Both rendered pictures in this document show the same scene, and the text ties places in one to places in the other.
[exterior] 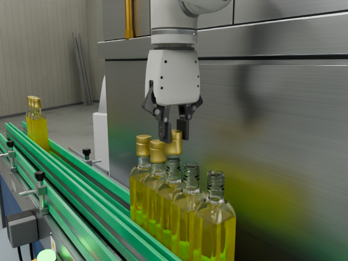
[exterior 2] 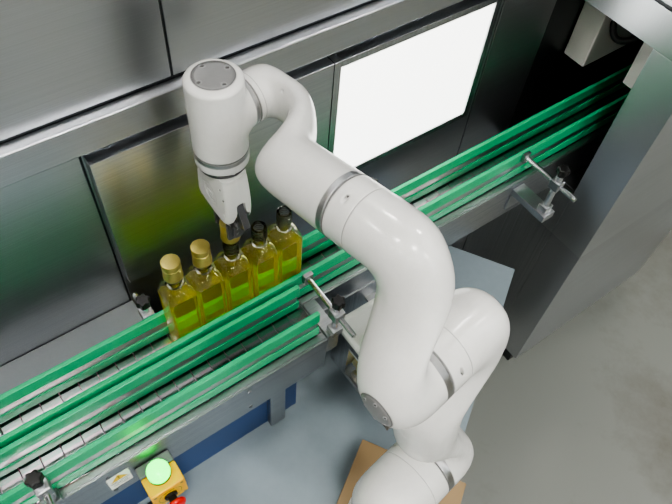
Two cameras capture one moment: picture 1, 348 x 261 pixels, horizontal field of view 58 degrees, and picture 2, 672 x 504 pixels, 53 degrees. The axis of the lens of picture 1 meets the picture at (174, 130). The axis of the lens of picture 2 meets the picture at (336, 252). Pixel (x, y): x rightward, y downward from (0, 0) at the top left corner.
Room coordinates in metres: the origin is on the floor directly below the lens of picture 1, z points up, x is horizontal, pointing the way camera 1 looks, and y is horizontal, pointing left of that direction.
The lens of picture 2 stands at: (0.46, 0.71, 2.28)
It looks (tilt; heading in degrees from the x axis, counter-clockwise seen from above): 55 degrees down; 266
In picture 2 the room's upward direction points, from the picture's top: 7 degrees clockwise
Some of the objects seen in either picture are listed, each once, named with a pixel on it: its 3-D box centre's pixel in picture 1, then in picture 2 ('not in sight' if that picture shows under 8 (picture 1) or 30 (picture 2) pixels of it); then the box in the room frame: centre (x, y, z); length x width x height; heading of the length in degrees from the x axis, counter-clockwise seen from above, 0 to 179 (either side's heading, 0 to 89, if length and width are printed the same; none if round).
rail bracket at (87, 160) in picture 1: (92, 164); not in sight; (1.13, 0.31, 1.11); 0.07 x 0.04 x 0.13; 127
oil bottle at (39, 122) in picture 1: (39, 128); not in sight; (1.44, 0.63, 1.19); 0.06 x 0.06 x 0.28; 37
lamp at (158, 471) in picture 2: (46, 257); (158, 471); (0.71, 0.32, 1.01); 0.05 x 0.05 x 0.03
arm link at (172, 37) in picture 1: (175, 39); (220, 151); (0.59, 0.00, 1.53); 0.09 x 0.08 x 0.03; 126
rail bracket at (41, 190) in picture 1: (33, 195); (50, 501); (0.86, 0.41, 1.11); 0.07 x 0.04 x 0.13; 127
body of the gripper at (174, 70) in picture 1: (174, 73); (224, 179); (0.59, 0.00, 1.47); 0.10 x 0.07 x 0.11; 126
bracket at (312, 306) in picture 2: not in sight; (321, 324); (0.42, 0.00, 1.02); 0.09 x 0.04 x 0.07; 127
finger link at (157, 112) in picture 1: (159, 125); (238, 228); (0.57, 0.03, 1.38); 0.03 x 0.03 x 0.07; 36
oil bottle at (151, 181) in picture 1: (159, 217); (208, 298); (0.64, 0.03, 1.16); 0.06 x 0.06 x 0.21; 36
